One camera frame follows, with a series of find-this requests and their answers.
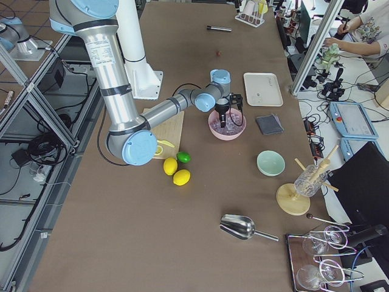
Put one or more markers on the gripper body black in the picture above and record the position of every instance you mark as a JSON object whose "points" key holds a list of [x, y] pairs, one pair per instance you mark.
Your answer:
{"points": [[221, 109]]}

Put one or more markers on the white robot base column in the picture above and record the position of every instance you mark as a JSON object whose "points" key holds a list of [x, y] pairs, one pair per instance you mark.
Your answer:
{"points": [[145, 81]]}

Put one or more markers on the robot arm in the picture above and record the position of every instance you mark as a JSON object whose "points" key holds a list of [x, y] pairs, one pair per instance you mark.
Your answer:
{"points": [[111, 33]]}

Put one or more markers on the pink plastic cup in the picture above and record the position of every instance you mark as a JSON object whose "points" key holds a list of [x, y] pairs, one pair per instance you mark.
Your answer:
{"points": [[249, 8]]}

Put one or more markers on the yellow plastic cup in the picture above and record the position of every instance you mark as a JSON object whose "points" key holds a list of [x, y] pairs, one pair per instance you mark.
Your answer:
{"points": [[262, 6]]}

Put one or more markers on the steel ice scoop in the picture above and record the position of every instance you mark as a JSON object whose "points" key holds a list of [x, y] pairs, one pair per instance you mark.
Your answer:
{"points": [[242, 227]]}

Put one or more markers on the pink bowl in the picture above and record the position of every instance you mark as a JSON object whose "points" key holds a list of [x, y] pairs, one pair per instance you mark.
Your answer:
{"points": [[235, 125]]}

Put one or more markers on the cream tray with bear drawing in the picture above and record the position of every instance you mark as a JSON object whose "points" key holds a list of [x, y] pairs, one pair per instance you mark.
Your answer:
{"points": [[262, 89]]}

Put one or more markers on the grey folded cloth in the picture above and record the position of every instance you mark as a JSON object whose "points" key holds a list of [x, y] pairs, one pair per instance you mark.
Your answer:
{"points": [[269, 124]]}

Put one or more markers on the wooden cutting board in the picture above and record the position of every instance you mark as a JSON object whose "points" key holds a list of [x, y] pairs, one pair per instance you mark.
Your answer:
{"points": [[170, 130]]}

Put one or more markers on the green lime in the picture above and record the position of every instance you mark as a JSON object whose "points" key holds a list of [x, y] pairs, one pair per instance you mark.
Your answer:
{"points": [[183, 157]]}

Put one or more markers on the yellow plastic knife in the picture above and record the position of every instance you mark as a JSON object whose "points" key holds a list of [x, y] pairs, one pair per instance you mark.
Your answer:
{"points": [[167, 143]]}

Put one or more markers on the mint green bowl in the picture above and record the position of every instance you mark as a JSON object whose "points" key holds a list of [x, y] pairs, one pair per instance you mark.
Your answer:
{"points": [[270, 163]]}

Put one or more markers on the lemon slice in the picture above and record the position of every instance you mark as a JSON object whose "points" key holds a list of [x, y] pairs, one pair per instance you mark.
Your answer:
{"points": [[159, 150]]}

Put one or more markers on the yellow lemon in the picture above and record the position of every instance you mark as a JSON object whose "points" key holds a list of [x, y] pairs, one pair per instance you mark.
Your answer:
{"points": [[181, 177], [170, 166]]}

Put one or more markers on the clear textured glass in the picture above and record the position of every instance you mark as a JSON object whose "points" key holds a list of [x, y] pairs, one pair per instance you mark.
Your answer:
{"points": [[309, 182]]}

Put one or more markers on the blue teach pendant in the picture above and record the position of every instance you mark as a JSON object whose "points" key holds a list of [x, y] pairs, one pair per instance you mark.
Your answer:
{"points": [[350, 145], [351, 120]]}

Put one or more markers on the seated person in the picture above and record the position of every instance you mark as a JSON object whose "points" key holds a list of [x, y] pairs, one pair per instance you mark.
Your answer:
{"points": [[370, 32]]}

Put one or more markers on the wine glass rack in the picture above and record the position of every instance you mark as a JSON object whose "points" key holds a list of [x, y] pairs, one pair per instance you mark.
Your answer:
{"points": [[315, 259]]}

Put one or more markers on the white wire cup rack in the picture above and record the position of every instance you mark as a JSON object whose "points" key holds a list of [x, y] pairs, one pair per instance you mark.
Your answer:
{"points": [[255, 20]]}

